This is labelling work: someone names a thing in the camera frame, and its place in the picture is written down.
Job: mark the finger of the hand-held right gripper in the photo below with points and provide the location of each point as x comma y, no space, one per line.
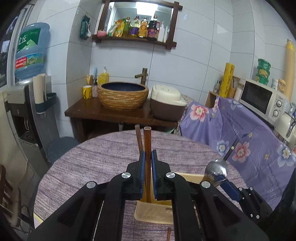
227,187

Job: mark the blue toothbrush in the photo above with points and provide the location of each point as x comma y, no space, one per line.
95,72

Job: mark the yellow wrapped roll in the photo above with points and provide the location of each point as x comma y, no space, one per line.
226,78

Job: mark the purple label bottle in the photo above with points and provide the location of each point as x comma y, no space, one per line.
134,29

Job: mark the white jar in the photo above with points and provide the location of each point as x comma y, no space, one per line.
274,83

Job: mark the yellow mug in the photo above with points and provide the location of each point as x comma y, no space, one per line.
87,92

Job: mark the green capped oil bottle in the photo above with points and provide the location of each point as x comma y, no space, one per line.
127,27

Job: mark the brown wooden chopstick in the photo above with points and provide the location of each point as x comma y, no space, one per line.
168,234
138,139
147,139

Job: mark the white microwave oven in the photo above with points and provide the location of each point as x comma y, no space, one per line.
256,97

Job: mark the purple floral cloth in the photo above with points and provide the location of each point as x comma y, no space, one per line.
242,129

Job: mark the bamboo style faucet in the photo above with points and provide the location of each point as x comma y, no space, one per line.
143,76

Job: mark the orange label bottle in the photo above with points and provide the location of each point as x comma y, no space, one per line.
143,29

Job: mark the white kettle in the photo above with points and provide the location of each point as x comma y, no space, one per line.
284,122

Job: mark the dark soy sauce bottle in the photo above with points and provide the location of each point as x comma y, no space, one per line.
152,29

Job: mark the tall paper cup stack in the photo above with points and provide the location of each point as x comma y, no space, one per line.
290,69

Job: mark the cream and brown rice cooker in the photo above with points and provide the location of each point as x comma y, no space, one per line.
166,102

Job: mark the yellow jar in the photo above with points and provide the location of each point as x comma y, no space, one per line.
281,85

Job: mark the pink cup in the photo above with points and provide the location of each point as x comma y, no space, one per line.
101,33

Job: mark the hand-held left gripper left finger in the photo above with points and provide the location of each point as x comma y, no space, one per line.
142,176

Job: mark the teal cup holder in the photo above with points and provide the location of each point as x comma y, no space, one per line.
50,102

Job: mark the blue water bottle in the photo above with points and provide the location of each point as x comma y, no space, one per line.
30,53

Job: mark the green hanging packet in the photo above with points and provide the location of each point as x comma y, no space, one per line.
85,27

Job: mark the cream plastic utensil holder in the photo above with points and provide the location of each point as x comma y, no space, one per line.
152,213

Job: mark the dark wooden vanity table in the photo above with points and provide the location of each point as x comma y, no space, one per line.
92,111

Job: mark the white paper cup stack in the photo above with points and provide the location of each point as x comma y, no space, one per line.
39,88

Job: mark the yellow seasoning packet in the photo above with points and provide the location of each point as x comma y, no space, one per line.
119,27

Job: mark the wooden framed mirror shelf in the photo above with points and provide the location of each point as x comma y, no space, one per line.
138,39

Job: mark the wooden crate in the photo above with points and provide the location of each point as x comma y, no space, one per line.
209,99

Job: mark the yellow soap pump bottle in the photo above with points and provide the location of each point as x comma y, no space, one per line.
103,77

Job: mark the woven pattern wash basin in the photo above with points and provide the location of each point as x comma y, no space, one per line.
122,99

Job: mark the pink pump bottle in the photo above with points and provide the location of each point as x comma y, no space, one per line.
95,91

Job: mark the small wooden stool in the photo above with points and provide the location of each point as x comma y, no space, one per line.
3,185

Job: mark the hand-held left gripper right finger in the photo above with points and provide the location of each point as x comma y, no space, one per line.
153,176

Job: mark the white squeeze bottle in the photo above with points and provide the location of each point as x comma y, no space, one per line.
161,33

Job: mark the round dark stool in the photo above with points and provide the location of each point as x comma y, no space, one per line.
62,148

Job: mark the grey water dispenser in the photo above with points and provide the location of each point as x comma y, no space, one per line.
20,97

